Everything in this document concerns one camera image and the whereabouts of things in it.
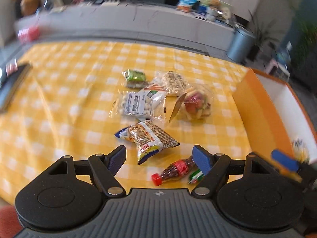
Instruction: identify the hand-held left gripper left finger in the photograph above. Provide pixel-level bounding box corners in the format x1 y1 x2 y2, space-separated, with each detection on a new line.
48 145 127 198

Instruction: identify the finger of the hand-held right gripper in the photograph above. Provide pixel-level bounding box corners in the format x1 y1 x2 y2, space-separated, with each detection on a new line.
271 149 303 179

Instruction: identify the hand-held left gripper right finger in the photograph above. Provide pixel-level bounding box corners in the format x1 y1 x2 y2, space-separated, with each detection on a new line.
191 144 273 196

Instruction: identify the cola bottle shaped candy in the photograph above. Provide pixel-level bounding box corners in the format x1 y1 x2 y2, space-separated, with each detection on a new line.
152 156 199 186

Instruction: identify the orange cardboard box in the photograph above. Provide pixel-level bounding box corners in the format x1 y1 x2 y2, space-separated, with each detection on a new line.
233 68 312 165

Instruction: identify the clear bag of colourful candies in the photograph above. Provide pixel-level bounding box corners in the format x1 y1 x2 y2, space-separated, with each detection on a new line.
169 85 214 123

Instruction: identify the clear bag of white candies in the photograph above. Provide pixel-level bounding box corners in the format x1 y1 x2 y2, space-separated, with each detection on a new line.
110 89 167 124

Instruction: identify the small green striped packet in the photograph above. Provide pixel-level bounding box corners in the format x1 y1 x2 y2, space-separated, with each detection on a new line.
188 169 205 184

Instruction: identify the green snack packet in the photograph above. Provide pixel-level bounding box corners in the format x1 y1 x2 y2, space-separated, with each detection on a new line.
121 69 147 89

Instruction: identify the pink space heater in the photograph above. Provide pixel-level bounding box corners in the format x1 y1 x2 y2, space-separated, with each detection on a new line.
265 59 291 80

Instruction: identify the grey metal trash can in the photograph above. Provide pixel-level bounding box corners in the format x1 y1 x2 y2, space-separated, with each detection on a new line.
226 27 256 63

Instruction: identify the potted plant in black pot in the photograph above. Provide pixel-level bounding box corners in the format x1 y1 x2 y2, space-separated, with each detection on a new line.
246 10 279 61

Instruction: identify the black flat device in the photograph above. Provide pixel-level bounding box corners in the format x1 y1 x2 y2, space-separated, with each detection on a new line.
0 59 33 114

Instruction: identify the white low cabinet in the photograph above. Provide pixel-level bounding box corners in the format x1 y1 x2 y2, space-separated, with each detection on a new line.
13 0 236 56

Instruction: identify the red box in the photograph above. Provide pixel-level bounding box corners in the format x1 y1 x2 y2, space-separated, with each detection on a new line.
18 27 40 43

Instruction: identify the blue snack bag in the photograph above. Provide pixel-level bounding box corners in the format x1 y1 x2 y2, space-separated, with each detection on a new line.
176 0 199 13

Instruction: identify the brown plush toy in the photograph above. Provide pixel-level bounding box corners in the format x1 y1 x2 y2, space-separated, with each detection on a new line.
19 0 42 16

